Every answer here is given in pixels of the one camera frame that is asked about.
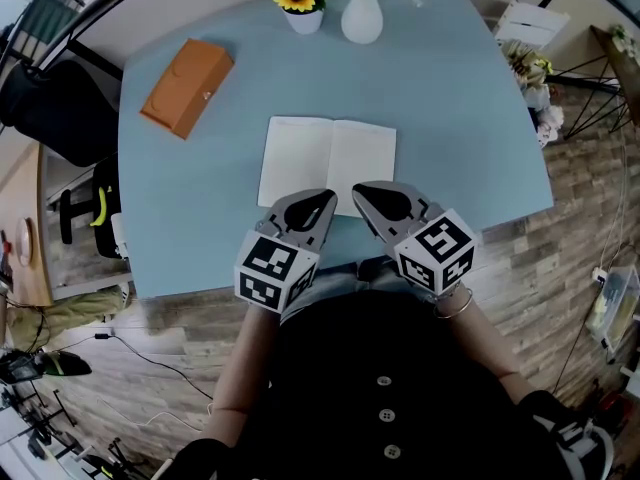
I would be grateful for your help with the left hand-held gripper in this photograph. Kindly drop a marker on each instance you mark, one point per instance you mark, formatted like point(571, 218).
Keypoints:
point(272, 273)

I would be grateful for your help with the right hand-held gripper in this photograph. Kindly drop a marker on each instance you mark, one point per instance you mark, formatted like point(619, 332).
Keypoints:
point(440, 248)

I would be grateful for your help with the white blank-page book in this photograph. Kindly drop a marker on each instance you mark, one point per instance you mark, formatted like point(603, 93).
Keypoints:
point(325, 158)

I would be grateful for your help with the person's left forearm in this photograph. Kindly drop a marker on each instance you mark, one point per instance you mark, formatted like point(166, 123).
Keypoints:
point(240, 368)

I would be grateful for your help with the person's right forearm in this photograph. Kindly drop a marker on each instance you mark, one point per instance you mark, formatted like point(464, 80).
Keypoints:
point(492, 340)

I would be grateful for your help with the person's black buttoned shirt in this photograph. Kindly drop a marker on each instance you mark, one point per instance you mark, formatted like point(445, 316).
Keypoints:
point(390, 368)

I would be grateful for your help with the orange rectangular box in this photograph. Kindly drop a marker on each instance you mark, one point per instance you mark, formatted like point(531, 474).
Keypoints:
point(187, 85)

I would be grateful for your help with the white ceramic vase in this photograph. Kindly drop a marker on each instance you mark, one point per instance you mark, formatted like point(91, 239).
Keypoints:
point(362, 18)

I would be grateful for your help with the pale artificial flower bunch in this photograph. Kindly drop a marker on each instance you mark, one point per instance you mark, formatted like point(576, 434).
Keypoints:
point(532, 83)

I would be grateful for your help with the white power adapter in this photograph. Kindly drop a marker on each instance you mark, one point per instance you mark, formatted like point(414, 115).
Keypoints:
point(599, 274)

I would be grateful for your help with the clear plastic storage box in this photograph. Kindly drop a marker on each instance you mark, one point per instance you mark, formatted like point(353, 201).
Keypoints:
point(617, 308)

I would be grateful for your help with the black office chair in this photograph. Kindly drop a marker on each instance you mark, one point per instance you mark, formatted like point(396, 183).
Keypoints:
point(60, 113)

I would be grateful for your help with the wooden side table black legs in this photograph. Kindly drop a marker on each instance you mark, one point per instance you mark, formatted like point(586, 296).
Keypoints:
point(620, 68)

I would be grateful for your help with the pink plate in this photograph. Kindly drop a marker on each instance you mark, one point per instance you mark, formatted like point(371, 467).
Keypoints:
point(24, 242)

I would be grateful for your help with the small potted white flowers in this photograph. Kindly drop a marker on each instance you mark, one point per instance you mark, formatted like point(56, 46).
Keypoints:
point(625, 40)

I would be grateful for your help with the light wooden desk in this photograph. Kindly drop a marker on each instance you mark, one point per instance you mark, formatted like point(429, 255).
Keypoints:
point(20, 193)

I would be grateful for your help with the black tripod stand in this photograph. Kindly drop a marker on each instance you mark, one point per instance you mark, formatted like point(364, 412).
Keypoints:
point(35, 413)

